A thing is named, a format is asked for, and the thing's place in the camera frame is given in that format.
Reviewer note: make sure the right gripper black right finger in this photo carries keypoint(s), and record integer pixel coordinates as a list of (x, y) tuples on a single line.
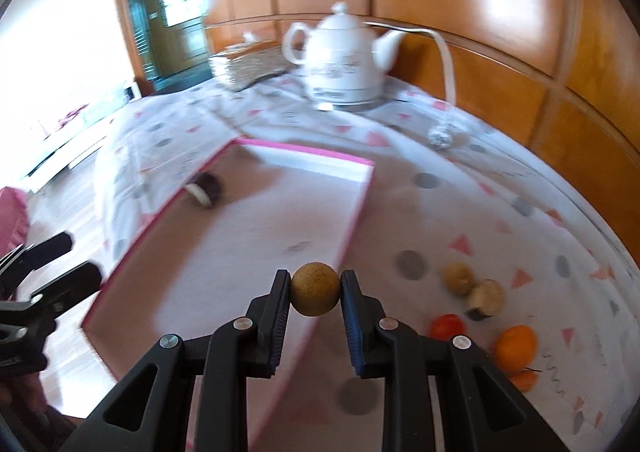
[(436, 392)]

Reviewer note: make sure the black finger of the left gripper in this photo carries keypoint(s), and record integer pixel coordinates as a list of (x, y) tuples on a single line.
[(25, 259), (67, 290)]

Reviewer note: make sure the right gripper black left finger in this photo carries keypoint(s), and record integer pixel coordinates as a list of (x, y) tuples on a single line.
[(190, 394)]

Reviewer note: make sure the tan round longan fruit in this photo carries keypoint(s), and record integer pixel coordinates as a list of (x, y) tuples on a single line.
[(315, 289)]

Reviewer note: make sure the small orange kumquat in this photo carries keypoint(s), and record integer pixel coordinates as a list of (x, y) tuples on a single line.
[(524, 380)]

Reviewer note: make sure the large orange tangerine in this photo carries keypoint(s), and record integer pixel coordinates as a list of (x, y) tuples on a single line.
[(514, 349)]

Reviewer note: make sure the small red tomato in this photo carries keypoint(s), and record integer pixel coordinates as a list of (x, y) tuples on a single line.
[(446, 327)]

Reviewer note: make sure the cut tan fruit piece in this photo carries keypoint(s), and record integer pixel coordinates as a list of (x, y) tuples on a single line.
[(485, 300)]

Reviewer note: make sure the white sofa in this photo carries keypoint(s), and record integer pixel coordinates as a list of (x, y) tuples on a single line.
[(80, 134)]

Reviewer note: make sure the small tan longan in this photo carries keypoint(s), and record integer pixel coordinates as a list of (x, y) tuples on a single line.
[(458, 278)]

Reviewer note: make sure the pink shallow box tray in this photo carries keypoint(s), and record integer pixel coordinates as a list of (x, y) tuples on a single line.
[(192, 269)]

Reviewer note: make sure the patterned white tablecloth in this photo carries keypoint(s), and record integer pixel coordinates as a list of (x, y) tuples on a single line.
[(488, 203)]

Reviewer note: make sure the white patterned tissue box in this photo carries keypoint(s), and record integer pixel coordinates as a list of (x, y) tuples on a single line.
[(239, 66)]

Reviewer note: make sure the white ceramic electric kettle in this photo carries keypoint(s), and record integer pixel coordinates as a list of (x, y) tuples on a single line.
[(343, 61)]

